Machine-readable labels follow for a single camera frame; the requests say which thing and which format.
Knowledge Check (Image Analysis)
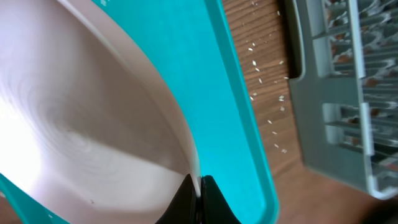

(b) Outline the teal plastic serving tray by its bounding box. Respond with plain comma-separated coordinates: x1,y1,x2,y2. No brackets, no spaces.
0,0,280,224

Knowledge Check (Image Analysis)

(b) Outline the grey dishwasher rack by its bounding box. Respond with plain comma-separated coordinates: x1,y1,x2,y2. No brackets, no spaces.
285,0,397,199

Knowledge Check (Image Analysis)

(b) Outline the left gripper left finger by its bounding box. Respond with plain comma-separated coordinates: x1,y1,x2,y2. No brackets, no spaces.
156,174,197,224

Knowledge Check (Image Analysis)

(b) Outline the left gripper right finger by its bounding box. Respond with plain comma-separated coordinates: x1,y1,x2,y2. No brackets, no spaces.
201,175,241,224

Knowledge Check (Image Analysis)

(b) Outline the large white plate with rice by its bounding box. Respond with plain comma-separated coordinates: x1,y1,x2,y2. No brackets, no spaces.
1,1,200,223

